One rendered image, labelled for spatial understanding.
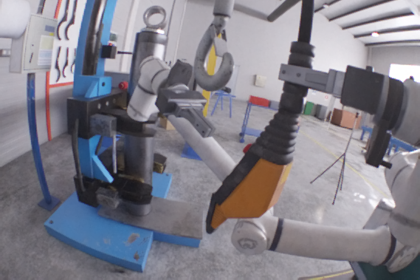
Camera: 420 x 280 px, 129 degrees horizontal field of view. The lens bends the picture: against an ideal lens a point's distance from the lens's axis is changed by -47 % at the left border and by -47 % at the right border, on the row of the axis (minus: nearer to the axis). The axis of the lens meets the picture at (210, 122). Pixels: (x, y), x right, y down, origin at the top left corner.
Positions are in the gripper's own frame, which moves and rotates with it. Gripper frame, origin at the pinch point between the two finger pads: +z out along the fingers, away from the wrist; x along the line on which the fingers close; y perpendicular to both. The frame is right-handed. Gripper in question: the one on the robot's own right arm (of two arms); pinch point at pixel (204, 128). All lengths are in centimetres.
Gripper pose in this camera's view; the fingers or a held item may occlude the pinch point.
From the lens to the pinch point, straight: 43.3
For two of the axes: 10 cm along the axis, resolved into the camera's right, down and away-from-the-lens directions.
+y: -4.2, 7.8, 4.7
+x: -6.9, 0.6, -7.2
